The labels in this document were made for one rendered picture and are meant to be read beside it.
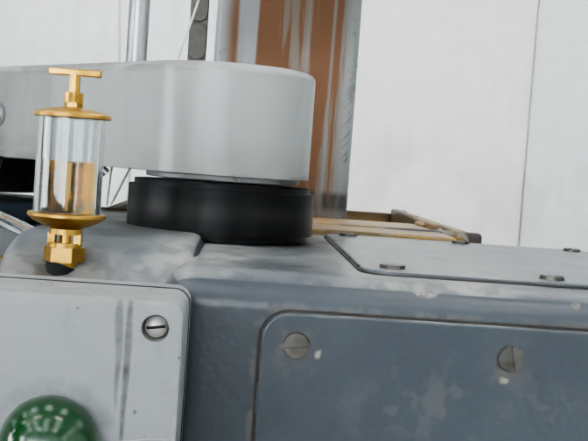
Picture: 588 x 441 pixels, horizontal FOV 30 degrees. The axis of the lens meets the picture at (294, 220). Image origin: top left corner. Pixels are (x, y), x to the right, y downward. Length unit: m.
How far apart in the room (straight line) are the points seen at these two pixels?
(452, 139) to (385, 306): 5.26
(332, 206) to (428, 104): 4.76
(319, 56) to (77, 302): 0.57
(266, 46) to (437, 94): 4.78
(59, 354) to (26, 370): 0.01
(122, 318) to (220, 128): 0.18
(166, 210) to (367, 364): 0.15
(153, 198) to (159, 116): 0.04
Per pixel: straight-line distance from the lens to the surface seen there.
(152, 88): 0.51
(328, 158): 0.87
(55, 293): 0.34
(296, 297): 0.39
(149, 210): 0.50
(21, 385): 0.34
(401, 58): 5.63
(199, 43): 0.93
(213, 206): 0.49
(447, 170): 5.64
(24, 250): 0.43
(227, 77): 0.49
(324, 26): 0.88
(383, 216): 1.00
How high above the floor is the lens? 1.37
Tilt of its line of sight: 3 degrees down
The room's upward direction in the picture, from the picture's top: 4 degrees clockwise
